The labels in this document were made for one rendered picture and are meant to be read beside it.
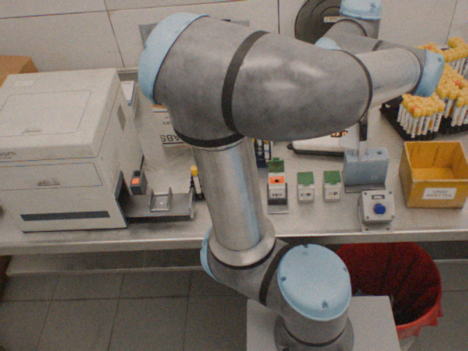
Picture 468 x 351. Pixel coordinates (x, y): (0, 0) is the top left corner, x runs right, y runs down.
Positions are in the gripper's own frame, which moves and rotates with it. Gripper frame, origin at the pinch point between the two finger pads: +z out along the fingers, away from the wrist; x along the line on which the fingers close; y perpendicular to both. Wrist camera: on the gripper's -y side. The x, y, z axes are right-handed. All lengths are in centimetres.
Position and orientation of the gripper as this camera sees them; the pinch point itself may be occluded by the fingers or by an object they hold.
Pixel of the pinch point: (356, 139)
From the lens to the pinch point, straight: 118.9
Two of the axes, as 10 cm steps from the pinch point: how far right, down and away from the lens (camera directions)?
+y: -10.0, 0.7, 0.7
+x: 0.1, 7.2, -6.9
